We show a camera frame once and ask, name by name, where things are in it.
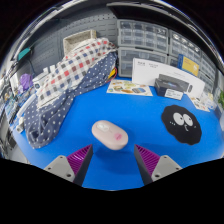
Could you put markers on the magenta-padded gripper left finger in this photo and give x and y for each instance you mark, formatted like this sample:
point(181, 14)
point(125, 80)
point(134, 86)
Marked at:
point(63, 166)

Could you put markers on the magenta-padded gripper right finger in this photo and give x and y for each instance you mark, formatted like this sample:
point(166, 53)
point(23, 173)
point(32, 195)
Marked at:
point(163, 166)

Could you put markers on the pink computer mouse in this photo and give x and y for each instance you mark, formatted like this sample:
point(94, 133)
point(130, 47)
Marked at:
point(110, 135)

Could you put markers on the black fuzzy mouse pad with eyes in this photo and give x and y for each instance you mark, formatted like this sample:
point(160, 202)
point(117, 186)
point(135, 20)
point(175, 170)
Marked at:
point(181, 133)

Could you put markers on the navy polka-dot cloth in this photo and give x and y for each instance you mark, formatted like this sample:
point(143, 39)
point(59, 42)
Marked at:
point(50, 123)

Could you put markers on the colourful sticker sheet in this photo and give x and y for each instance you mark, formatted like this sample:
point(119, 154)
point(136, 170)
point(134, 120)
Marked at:
point(199, 104)
point(128, 87)

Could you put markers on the small black box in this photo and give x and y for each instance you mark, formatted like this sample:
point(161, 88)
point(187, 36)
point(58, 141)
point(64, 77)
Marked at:
point(160, 87)

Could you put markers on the small white box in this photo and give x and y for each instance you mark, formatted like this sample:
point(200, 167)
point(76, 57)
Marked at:
point(210, 100)

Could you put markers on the purple soft toy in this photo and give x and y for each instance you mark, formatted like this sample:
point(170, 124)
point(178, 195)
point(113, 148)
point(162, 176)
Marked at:
point(26, 81)

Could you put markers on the long white keyboard box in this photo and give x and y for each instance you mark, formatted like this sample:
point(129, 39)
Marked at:
point(146, 71)

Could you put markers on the red blue checkered cloth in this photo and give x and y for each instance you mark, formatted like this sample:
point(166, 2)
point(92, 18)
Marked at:
point(76, 66)

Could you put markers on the yellow and blue box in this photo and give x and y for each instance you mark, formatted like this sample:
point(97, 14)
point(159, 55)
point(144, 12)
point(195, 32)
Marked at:
point(189, 65)

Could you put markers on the teal tool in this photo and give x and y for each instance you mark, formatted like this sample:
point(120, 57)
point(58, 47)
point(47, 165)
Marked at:
point(24, 53)

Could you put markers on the white woven basket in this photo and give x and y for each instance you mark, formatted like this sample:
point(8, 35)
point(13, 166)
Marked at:
point(78, 38)

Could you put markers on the dark wall shelf unit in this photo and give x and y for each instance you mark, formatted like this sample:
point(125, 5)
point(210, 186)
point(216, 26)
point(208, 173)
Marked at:
point(150, 13)

